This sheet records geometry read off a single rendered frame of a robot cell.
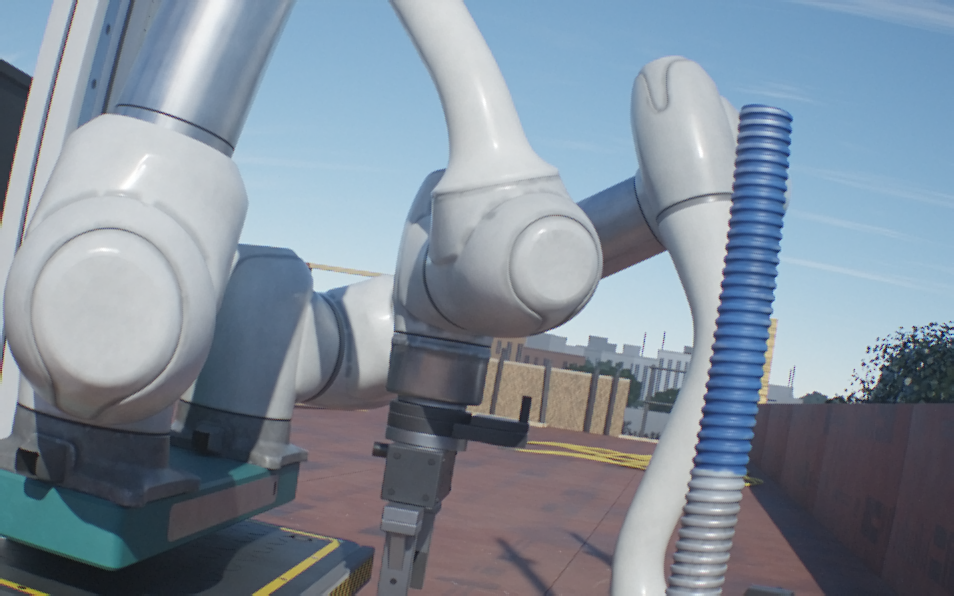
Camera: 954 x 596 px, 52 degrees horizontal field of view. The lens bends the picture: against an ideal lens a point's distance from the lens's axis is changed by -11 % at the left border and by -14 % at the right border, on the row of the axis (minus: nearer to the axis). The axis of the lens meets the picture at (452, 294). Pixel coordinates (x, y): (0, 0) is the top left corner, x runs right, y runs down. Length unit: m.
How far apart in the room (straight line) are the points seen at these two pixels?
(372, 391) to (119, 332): 0.87
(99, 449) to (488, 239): 0.37
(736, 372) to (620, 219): 0.66
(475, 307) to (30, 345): 0.34
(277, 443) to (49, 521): 0.54
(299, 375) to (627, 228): 0.45
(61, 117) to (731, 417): 0.74
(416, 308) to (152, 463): 0.27
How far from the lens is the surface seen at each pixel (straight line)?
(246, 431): 1.36
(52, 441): 0.92
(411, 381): 0.96
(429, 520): 1.07
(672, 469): 1.09
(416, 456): 0.94
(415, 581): 1.08
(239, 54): 0.77
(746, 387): 0.67
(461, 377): 0.96
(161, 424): 0.96
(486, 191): 0.82
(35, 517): 0.93
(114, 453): 0.92
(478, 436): 0.97
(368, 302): 1.47
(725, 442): 0.67
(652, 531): 1.10
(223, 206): 0.74
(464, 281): 0.81
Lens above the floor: 0.58
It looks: 4 degrees up
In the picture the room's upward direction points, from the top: 9 degrees clockwise
